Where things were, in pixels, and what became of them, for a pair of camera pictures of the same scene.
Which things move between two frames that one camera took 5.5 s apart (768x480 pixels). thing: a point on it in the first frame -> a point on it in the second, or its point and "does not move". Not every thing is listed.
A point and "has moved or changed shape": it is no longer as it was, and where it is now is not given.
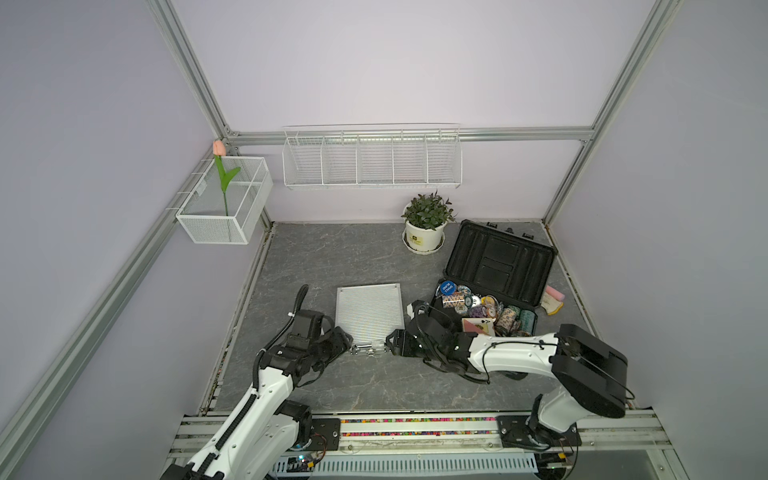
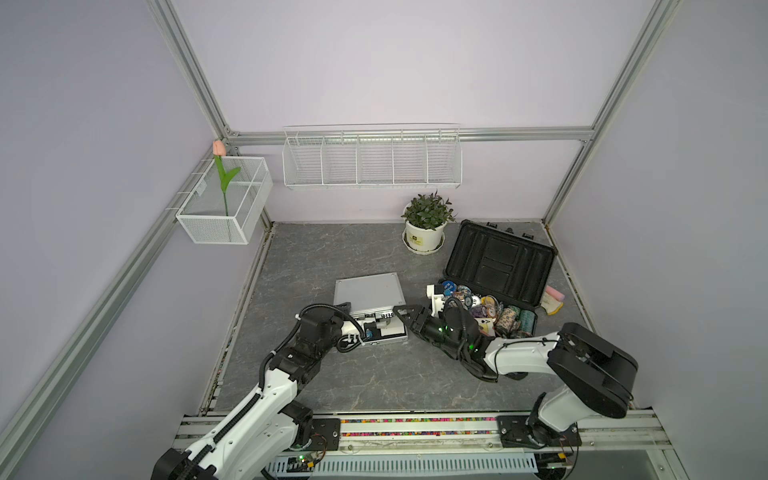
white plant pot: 424,240 does not move
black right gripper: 398,339 -> 420,316
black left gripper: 339,343 -> 341,313
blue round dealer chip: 448,288 does not move
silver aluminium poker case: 369,313 has moved or changed shape
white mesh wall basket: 229,201 does not move
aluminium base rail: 600,432 does not move
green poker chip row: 527,319 does not move
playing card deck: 479,325 does not move
